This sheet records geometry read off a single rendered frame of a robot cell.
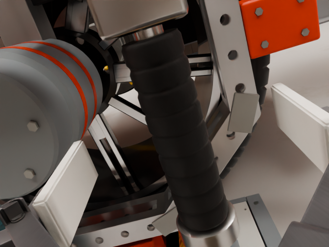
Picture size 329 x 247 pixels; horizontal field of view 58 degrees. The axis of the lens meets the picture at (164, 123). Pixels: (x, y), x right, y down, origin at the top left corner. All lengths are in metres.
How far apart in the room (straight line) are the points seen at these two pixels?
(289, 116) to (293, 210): 1.22
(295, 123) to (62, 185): 0.13
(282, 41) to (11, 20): 0.34
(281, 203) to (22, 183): 1.23
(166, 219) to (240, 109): 0.21
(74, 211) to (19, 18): 0.30
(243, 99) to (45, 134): 0.25
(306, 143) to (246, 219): 1.10
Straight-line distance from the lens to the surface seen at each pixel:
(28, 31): 0.42
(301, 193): 1.48
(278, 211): 1.39
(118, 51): 0.95
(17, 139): 0.29
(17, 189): 0.32
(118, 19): 0.16
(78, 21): 0.50
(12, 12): 0.43
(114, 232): 0.52
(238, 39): 0.39
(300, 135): 0.17
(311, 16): 0.42
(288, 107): 0.18
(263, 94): 0.51
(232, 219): 0.22
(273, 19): 0.40
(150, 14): 0.16
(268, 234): 1.19
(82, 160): 0.20
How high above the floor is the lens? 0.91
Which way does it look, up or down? 20 degrees down
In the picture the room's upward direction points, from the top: 18 degrees counter-clockwise
